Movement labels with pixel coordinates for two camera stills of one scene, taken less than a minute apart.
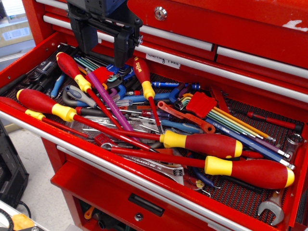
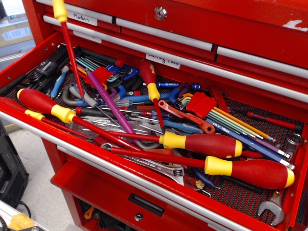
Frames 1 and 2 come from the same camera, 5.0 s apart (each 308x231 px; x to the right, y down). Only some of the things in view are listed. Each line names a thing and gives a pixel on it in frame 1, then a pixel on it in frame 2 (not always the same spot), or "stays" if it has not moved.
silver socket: (294, 141) stays
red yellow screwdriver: (203, 142) stays
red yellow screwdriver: (68, 65) -> (60, 9)
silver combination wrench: (274, 204) stays
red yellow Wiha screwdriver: (143, 74) -> (149, 75)
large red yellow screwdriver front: (261, 174) stays
